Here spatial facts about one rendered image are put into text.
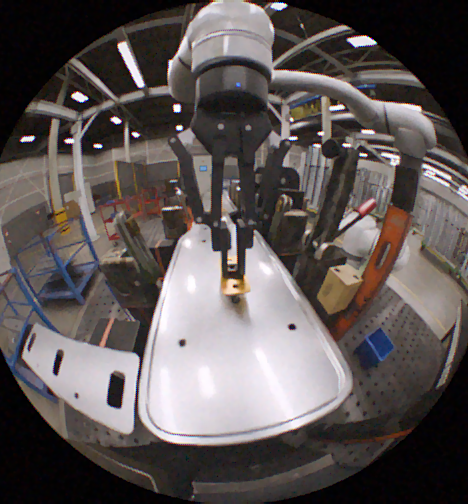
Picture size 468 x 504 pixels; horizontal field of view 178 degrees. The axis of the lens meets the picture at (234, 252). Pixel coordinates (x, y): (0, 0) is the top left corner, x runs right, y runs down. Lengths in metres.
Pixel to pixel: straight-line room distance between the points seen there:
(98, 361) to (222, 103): 0.30
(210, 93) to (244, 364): 0.25
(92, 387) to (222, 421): 0.14
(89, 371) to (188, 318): 0.15
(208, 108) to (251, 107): 0.04
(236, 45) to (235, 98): 0.06
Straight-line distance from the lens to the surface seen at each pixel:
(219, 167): 0.15
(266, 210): 0.17
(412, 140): 0.64
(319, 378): 0.18
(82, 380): 0.24
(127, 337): 0.24
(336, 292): 0.19
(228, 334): 0.18
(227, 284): 0.19
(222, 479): 0.19
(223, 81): 0.16
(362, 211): 0.29
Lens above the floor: 1.16
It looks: 30 degrees down
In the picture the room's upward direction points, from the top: straight up
